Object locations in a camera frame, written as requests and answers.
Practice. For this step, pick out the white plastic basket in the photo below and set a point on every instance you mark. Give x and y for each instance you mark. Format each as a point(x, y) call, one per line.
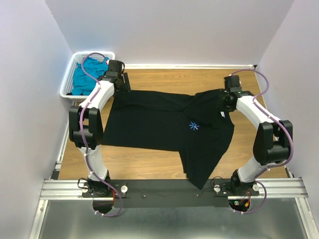
point(67, 82)

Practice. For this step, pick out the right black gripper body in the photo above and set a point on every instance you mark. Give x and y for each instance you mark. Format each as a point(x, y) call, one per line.
point(226, 107)

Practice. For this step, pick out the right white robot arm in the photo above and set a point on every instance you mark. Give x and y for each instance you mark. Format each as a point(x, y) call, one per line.
point(273, 145)

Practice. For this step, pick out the aluminium rail frame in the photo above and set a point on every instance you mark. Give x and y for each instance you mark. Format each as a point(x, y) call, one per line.
point(280, 211)

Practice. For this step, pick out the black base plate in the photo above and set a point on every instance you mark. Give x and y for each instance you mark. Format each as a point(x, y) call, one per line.
point(167, 193)

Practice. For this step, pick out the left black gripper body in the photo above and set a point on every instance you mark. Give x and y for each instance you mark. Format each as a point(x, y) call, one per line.
point(124, 86)

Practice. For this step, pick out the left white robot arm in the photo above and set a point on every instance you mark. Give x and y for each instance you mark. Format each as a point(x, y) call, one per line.
point(85, 123)

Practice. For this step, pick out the black t shirt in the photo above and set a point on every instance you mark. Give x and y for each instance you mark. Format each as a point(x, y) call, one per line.
point(193, 126)

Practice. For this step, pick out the blue t shirt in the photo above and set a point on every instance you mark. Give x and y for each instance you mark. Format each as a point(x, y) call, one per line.
point(84, 84)

